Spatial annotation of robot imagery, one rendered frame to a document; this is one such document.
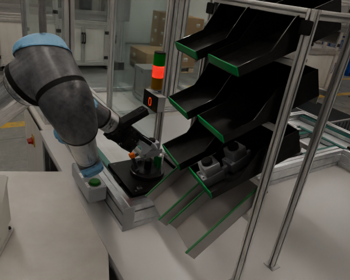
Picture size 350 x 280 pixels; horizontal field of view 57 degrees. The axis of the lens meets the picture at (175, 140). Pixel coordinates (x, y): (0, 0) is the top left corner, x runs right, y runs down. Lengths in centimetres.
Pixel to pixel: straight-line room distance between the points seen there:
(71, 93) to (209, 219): 54
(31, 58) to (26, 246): 65
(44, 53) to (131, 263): 68
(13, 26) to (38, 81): 554
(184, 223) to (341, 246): 66
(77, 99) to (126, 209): 54
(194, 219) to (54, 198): 60
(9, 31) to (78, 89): 558
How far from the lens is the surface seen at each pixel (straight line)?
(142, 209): 119
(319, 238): 143
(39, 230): 124
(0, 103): 83
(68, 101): 71
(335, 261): 135
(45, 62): 75
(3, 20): 622
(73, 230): 122
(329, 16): 81
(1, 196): 112
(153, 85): 139
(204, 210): 101
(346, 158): 206
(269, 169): 85
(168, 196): 110
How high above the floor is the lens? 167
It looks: 25 degrees down
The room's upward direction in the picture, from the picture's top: 8 degrees clockwise
